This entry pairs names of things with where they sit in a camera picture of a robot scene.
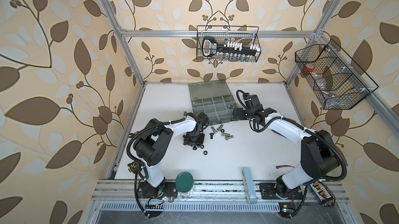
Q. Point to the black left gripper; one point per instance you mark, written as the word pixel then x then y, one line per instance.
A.
pixel 200 143

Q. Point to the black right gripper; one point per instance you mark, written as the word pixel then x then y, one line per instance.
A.
pixel 240 111

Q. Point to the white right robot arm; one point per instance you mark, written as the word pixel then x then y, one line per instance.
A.
pixel 319 157

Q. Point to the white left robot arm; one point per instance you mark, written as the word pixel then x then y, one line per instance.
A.
pixel 147 147

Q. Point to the pink candy bag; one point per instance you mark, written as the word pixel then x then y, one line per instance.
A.
pixel 274 131

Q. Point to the green lid glass jar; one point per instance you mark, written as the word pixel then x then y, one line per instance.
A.
pixel 185 184

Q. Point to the light blue block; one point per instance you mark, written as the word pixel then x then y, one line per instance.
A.
pixel 249 186

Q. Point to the socket set rail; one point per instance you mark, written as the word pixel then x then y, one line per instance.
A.
pixel 211 47

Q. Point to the black wire basket back wall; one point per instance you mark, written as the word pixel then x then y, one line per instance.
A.
pixel 246 35

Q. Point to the black wire basket wall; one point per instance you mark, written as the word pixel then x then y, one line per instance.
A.
pixel 246 35
pixel 339 81

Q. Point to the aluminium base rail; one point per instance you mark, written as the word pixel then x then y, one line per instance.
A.
pixel 209 196

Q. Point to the black wire basket right wall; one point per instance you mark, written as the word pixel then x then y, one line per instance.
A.
pixel 339 81

